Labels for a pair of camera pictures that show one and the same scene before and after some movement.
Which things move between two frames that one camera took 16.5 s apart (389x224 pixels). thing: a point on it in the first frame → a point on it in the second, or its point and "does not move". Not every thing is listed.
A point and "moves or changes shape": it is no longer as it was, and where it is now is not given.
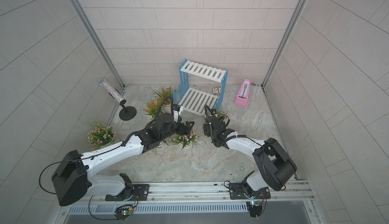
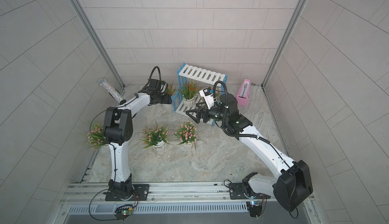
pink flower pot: [101, 136] does not move
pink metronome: [243, 93] does not move
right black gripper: [206, 129] → [202, 112]
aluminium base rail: [196, 197] does not move
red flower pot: [152, 108] → [169, 89]
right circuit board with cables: [257, 208] does not move
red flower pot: [220, 112] moves or changes shape
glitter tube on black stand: [127, 113] does not move
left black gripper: [182, 132] → [166, 99]
